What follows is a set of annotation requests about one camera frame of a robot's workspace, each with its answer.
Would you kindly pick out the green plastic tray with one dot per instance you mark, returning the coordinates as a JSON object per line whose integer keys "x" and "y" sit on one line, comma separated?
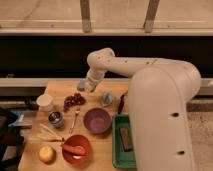
{"x": 121, "y": 157}

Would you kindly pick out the red bowl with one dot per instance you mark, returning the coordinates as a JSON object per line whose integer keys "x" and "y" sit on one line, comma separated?
{"x": 80, "y": 141}

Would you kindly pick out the purple bowl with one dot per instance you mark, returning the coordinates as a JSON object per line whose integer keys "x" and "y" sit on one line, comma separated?
{"x": 97, "y": 120}

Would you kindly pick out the yellow apple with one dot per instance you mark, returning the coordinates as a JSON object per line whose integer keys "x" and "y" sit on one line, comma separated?
{"x": 46, "y": 154}

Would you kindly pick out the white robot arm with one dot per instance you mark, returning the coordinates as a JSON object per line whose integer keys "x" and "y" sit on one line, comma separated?
{"x": 157, "y": 95}

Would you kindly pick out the bunch of red grapes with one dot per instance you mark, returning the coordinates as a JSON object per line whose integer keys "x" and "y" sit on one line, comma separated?
{"x": 73, "y": 100}

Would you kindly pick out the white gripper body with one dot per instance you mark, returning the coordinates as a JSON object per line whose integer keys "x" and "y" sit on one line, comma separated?
{"x": 94, "y": 77}

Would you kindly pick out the orange carrot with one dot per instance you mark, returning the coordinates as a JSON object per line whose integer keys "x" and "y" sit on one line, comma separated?
{"x": 74, "y": 150}

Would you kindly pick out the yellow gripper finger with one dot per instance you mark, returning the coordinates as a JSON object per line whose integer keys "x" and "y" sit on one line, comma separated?
{"x": 90, "y": 88}

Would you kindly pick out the metal fork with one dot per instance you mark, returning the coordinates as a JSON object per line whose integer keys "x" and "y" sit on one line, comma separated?
{"x": 77, "y": 112}

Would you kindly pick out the dark brown rectangular block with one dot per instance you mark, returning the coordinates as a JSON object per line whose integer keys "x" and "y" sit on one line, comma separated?
{"x": 125, "y": 139}

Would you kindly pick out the small metal can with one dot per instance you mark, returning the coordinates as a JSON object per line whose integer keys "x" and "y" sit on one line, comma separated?
{"x": 56, "y": 119}

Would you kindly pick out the crumpled light blue cloth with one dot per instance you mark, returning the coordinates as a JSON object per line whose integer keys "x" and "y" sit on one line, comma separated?
{"x": 107, "y": 98}

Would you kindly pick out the white cup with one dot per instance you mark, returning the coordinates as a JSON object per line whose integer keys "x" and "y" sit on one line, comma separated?
{"x": 45, "y": 102}

